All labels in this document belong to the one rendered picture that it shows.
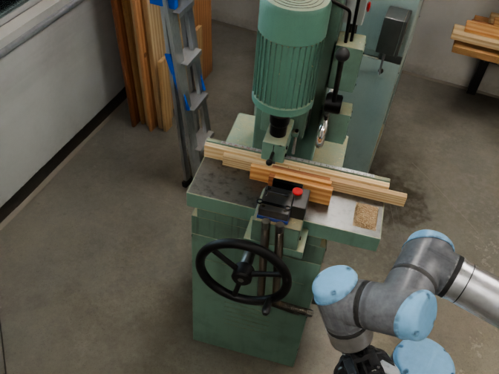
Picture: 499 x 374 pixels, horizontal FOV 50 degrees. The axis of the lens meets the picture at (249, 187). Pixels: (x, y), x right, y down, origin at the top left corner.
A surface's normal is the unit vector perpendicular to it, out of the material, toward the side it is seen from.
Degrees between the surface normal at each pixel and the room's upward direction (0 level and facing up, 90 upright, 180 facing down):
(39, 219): 0
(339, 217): 0
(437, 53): 90
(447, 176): 0
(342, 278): 32
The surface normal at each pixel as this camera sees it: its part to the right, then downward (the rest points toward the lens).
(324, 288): -0.37, -0.83
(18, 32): 0.93, 0.31
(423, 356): 0.12, -0.73
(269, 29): -0.75, 0.43
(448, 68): -0.37, 0.64
